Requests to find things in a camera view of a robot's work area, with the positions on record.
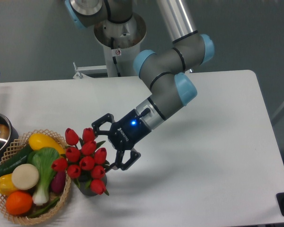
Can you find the dark grey ribbed vase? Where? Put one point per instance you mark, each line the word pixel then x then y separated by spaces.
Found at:
pixel 90 186

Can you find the green chili pepper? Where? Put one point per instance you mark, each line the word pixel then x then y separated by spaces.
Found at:
pixel 45 209

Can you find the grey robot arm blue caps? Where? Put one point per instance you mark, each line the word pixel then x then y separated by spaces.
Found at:
pixel 163 74

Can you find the yellow bell pepper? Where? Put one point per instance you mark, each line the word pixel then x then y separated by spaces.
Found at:
pixel 6 185

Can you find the white metal base frame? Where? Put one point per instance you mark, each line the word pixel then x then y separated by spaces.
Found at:
pixel 90 72

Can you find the beige round bun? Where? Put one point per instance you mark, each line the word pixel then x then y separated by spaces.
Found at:
pixel 25 176

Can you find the woven wicker basket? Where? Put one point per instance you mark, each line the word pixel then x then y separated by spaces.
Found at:
pixel 14 148

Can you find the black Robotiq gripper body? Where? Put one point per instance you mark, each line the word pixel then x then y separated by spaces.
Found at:
pixel 126 132

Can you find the orange fruit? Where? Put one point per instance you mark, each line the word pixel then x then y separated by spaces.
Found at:
pixel 18 203

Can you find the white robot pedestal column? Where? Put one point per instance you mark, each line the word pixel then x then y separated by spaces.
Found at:
pixel 121 44

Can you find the green bok choy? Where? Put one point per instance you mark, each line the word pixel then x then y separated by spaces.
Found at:
pixel 42 159

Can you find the yellow squash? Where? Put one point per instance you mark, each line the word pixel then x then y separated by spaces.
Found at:
pixel 38 141

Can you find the green cucumber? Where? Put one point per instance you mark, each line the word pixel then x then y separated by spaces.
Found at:
pixel 17 159

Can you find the purple sweet potato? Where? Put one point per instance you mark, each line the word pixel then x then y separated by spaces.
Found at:
pixel 58 183

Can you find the red tulip bouquet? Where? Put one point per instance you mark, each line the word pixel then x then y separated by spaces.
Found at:
pixel 83 156

